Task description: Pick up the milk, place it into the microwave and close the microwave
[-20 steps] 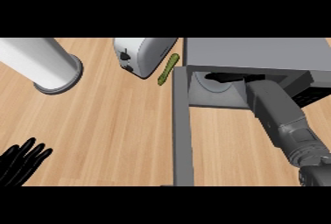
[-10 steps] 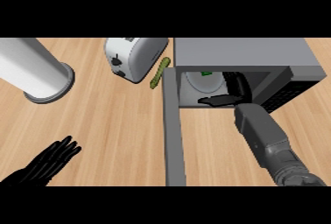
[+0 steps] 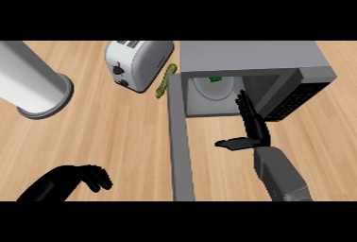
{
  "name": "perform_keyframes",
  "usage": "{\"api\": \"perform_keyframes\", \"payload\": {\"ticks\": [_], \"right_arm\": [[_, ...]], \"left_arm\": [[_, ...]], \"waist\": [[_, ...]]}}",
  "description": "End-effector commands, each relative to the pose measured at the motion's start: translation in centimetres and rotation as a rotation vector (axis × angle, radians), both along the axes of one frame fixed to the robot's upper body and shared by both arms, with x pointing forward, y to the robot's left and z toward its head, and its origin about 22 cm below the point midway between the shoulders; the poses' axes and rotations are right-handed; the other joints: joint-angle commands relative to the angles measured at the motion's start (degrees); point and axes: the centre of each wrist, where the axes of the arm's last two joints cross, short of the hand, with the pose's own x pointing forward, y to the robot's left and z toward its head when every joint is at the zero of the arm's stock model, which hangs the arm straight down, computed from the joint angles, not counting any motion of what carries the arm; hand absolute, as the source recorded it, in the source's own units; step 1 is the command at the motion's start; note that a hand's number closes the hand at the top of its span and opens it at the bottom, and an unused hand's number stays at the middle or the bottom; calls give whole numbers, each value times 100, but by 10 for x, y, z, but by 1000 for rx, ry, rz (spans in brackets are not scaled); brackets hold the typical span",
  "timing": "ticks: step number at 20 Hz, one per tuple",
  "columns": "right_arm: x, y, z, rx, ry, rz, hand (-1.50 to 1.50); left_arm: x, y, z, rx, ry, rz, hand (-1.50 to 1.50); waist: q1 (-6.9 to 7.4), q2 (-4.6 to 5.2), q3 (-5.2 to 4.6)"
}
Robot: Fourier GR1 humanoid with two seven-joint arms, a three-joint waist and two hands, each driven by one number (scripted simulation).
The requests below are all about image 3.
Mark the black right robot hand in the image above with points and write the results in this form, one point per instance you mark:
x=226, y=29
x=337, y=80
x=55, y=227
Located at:
x=254, y=129

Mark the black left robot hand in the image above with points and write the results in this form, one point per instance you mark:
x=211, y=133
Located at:
x=65, y=184

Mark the white microwave turntable plate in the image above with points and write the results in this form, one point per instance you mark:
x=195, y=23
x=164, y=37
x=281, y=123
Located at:
x=216, y=89

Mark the grey microwave door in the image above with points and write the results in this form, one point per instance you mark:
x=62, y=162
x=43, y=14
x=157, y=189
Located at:
x=180, y=141

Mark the grey microwave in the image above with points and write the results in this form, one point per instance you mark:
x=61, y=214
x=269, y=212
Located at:
x=260, y=75

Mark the green milk carton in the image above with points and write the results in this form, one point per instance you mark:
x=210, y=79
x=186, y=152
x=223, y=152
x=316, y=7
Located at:
x=216, y=79

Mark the white toaster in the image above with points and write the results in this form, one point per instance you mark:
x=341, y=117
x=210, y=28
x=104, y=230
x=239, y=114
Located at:
x=138, y=64

